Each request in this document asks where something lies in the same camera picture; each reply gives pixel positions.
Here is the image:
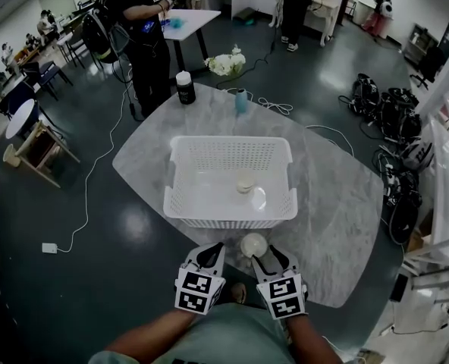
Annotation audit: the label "white metal shelf rack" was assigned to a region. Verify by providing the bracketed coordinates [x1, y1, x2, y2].
[400, 55, 449, 291]

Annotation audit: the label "beige paper bucket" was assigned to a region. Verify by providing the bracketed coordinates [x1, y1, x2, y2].
[3, 144, 23, 168]

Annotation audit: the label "black floor cable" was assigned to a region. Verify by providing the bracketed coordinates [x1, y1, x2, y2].
[215, 32, 278, 90]

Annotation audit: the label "long white floor cable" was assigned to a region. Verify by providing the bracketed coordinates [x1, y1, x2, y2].
[56, 85, 133, 253]

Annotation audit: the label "pile of black backpacks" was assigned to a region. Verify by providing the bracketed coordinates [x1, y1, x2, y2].
[338, 73, 425, 246]

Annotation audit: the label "navy chair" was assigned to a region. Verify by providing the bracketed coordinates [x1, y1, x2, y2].
[23, 61, 74, 102]

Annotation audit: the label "round white table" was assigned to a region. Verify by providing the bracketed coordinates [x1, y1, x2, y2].
[5, 99, 36, 140]

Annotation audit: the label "white flower bouquet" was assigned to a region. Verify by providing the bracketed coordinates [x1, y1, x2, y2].
[203, 43, 246, 77]

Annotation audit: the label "black canister white lid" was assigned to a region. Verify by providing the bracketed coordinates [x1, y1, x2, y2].
[175, 71, 197, 105]

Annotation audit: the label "person's right forearm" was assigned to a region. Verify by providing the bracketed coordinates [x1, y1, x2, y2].
[284, 315, 343, 364]

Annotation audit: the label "white dome backpack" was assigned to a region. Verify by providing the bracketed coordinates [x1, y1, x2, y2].
[401, 138, 435, 172]

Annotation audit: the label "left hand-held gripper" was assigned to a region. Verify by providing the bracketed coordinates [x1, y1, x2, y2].
[174, 242, 227, 315]

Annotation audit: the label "grey cup with handle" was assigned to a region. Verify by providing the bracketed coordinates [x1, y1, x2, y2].
[240, 232, 269, 259]

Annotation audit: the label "wooden chair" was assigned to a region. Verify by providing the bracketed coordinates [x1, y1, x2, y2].
[17, 121, 81, 189]

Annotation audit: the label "looped white cable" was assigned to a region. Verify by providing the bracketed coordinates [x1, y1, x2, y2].
[303, 124, 356, 158]

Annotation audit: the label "black dome backpack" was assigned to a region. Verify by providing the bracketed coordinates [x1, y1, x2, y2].
[81, 8, 121, 64]

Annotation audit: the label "person's left foot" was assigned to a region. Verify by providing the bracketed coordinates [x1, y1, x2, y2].
[230, 282, 248, 305]

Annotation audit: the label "blue vase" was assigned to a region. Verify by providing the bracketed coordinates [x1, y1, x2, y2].
[234, 88, 248, 114]

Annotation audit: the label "white paper cup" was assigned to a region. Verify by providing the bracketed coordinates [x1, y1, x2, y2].
[235, 169, 256, 195]

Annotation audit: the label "person's left forearm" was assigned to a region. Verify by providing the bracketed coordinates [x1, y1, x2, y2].
[102, 309, 199, 364]

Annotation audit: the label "dark teal floor bag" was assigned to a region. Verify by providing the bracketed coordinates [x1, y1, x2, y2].
[234, 7, 263, 28]

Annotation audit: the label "white rectangular table black legs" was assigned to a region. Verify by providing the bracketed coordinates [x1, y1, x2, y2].
[162, 8, 222, 85]

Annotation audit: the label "grey cabinet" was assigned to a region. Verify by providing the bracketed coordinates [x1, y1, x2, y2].
[402, 23, 441, 67]

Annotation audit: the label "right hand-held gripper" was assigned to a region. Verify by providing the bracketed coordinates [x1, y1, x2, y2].
[250, 245, 309, 321]

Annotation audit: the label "black office chair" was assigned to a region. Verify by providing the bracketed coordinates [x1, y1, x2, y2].
[409, 45, 447, 89]

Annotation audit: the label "white plastic basket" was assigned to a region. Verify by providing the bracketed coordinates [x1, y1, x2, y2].
[162, 135, 299, 230]

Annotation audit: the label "coiled white cable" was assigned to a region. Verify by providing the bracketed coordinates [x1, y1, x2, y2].
[257, 96, 294, 115]

